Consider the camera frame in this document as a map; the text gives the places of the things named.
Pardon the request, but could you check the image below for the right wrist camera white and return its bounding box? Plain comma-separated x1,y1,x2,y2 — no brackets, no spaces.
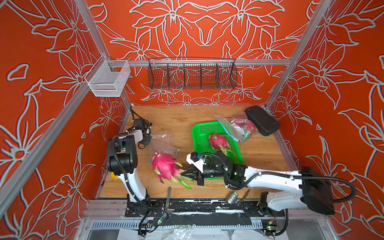
186,152,200,165

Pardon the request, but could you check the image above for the silver metal cylinder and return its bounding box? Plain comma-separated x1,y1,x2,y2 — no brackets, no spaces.
226,191,239,205

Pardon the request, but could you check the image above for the green plastic perforated basket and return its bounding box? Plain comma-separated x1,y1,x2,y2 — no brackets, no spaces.
191,122,244,165

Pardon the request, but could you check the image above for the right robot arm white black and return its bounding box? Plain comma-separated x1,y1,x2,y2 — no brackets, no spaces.
181,152,357,215

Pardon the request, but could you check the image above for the grey metal wrench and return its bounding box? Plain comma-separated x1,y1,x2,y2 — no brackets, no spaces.
165,187,174,215

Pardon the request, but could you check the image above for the black oval foam pad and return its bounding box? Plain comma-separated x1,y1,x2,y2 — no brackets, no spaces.
245,105,280,137

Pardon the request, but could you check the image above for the clear zip bag blue seal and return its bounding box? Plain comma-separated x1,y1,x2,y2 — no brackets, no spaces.
148,130,180,160

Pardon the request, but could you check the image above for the white mesh wall basket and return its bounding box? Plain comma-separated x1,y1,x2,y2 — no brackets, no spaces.
85,55,131,97

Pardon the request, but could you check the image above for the brass rod tool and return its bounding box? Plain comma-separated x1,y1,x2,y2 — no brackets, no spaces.
239,189,251,203

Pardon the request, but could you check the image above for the black wire wall basket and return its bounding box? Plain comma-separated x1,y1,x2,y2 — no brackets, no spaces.
148,57,238,90

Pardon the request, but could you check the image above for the pink dragon fruit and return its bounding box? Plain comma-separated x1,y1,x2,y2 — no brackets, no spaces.
232,118,258,144
209,133,233,156
152,151,192,189

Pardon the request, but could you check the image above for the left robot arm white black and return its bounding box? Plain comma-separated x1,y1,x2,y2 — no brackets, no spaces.
107,108,155,209

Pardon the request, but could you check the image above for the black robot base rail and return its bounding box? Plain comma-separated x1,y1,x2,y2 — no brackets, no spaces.
124,198,286,229

